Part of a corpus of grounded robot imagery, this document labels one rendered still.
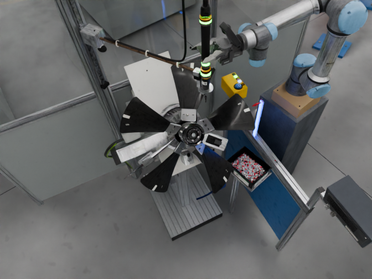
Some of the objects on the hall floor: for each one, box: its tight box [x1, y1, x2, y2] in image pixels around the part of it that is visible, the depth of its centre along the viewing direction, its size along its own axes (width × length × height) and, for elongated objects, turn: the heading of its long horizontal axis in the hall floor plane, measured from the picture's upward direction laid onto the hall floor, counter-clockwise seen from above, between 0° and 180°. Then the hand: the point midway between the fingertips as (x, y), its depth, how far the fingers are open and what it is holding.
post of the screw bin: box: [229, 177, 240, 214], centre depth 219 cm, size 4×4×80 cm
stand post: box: [175, 169, 192, 207], centre depth 220 cm, size 4×9×91 cm, turn 118°
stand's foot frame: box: [143, 166, 223, 241], centre depth 259 cm, size 62×46×8 cm
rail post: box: [275, 209, 311, 251], centre depth 202 cm, size 4×4×78 cm
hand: (198, 53), depth 117 cm, fingers open, 8 cm apart
